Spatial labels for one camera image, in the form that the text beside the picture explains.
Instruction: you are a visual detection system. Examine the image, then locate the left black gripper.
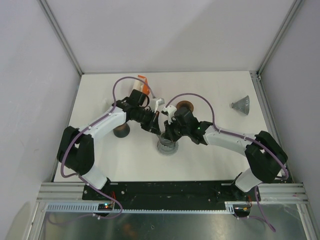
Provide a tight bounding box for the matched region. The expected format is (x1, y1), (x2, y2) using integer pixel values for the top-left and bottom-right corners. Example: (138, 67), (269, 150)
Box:
(134, 108), (161, 136)

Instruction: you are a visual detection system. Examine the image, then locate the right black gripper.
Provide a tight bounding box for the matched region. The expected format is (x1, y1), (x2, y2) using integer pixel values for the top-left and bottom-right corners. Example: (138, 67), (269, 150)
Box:
(164, 116), (190, 143)

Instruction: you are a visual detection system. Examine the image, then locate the clear glass dripper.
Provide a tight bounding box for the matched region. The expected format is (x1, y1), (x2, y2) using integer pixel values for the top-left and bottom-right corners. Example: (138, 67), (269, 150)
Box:
(156, 132), (179, 156)

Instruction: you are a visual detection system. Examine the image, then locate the brown wooden ring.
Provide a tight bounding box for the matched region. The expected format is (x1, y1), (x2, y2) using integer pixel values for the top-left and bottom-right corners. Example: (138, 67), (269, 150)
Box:
(176, 100), (195, 112)

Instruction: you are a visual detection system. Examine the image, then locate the orange coffee filter box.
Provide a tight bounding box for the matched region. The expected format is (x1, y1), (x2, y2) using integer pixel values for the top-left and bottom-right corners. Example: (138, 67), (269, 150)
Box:
(132, 75), (150, 96)

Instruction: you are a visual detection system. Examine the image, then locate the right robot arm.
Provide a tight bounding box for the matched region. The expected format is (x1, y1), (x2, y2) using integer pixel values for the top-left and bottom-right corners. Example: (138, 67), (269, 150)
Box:
(162, 105), (289, 201)

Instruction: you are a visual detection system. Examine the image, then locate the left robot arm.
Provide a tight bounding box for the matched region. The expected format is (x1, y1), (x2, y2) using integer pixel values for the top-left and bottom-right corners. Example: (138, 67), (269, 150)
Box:
(57, 89), (165, 200)

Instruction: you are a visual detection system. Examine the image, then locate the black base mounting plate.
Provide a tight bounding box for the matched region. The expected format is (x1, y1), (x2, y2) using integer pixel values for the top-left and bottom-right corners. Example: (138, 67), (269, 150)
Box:
(82, 180), (261, 210)

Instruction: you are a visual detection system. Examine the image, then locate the clear glass funnel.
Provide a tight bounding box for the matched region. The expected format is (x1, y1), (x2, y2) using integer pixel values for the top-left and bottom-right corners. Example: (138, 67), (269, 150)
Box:
(230, 95), (251, 116)

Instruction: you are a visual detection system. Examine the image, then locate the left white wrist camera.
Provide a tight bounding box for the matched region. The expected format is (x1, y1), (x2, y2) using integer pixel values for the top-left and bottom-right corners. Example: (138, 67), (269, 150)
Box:
(149, 98), (165, 112)

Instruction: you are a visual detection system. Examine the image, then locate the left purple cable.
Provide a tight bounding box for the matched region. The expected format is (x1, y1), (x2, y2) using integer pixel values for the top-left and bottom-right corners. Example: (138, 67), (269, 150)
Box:
(61, 75), (157, 221)

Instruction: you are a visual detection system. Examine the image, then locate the purple cable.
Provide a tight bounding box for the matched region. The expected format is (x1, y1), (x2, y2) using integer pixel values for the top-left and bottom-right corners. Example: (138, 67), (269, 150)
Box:
(61, 75), (157, 221)
(164, 93), (290, 232)

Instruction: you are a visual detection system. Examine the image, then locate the grey slotted cable duct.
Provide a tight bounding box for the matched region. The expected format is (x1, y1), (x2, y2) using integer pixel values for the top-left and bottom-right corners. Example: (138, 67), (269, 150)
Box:
(45, 202), (235, 214)

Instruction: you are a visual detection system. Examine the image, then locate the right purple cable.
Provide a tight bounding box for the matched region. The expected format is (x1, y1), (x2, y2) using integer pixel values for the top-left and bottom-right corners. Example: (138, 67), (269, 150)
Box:
(164, 93), (290, 232)

